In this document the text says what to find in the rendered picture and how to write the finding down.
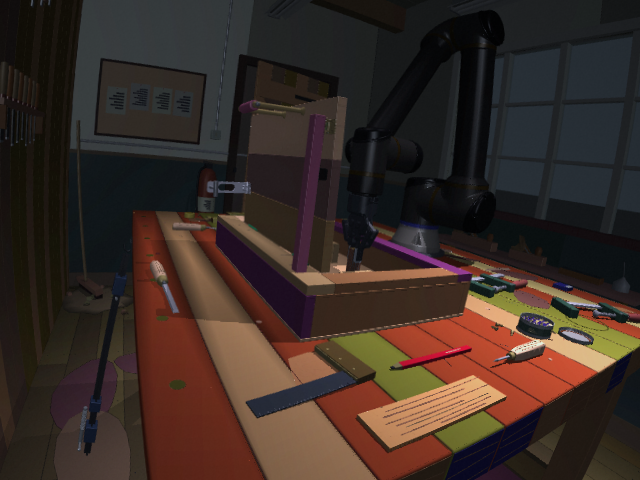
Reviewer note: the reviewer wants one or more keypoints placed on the grey funnel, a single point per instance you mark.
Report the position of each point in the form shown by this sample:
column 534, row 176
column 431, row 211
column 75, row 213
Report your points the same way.
column 622, row 285

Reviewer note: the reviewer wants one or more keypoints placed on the purple wooden post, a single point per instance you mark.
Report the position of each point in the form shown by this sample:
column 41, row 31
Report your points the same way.
column 310, row 200

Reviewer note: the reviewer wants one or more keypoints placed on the red fire extinguisher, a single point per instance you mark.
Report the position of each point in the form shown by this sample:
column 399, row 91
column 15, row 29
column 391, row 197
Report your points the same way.
column 206, row 190

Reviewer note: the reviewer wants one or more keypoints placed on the tan wooden board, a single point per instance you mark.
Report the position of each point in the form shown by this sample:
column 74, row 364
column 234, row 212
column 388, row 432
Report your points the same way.
column 432, row 411

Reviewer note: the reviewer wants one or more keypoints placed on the blue bar clamp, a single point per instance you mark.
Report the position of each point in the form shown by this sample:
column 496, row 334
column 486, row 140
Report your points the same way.
column 112, row 320

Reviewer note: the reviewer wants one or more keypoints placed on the wooden broom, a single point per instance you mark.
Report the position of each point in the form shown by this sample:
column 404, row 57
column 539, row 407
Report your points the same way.
column 82, row 210

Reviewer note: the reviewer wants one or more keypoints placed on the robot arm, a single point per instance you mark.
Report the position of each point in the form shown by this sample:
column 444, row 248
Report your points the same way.
column 472, row 100

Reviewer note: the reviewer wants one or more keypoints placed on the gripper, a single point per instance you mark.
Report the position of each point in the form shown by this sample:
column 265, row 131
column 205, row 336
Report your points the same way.
column 361, row 204

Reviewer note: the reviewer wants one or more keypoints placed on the red pencil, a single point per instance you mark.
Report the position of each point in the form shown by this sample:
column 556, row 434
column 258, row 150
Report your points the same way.
column 432, row 356

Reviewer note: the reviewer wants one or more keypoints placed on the dark round tin lid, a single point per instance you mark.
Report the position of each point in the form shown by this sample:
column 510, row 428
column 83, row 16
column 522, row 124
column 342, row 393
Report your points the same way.
column 575, row 335

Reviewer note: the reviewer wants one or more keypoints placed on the brown framed notice board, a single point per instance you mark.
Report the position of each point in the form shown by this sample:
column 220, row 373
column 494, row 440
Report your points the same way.
column 150, row 101

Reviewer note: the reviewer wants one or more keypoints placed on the wall chisel rack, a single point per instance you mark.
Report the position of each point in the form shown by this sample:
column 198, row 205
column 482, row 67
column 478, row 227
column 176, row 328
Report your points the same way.
column 17, row 100

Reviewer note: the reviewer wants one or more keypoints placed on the dark wooden side bench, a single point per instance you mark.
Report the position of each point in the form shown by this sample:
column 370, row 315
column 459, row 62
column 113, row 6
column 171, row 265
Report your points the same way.
column 575, row 250

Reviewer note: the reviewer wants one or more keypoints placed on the brass hinge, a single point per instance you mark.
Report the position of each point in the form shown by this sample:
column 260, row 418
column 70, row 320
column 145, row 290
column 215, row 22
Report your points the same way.
column 330, row 125

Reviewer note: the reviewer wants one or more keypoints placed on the green clamp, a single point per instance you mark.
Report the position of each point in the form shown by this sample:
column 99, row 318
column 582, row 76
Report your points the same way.
column 495, row 284
column 617, row 312
column 567, row 306

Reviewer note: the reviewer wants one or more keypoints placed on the silver hasp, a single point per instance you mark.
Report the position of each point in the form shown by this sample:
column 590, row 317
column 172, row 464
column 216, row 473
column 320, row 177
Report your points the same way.
column 229, row 188

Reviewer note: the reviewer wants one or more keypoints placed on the striped wooden cupboard door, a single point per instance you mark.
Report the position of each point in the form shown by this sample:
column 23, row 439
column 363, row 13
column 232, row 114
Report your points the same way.
column 280, row 190

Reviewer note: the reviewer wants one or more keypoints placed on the dark round tin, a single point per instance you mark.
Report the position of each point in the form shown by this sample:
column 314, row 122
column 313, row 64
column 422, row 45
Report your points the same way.
column 534, row 325

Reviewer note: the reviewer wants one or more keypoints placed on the large paned window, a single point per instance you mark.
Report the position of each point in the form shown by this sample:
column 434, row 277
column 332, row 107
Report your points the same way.
column 575, row 130

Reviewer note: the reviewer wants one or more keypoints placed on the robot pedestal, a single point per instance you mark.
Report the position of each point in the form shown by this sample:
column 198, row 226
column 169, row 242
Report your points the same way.
column 417, row 239

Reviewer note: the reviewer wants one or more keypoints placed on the small blue block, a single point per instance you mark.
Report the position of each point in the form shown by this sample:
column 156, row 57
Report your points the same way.
column 563, row 285

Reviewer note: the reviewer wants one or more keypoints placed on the wooden cupboard body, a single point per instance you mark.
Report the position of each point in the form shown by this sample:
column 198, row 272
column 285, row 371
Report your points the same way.
column 380, row 305

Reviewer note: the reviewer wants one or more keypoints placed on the wooden steel try square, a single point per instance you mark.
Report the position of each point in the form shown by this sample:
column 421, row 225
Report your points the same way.
column 305, row 387

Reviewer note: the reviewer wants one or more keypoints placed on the dark wooden plane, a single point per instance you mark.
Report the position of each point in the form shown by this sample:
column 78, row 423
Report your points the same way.
column 531, row 254

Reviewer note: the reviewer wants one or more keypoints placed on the grey wall switch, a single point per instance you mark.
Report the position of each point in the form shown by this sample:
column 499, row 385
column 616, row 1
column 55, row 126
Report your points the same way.
column 216, row 134

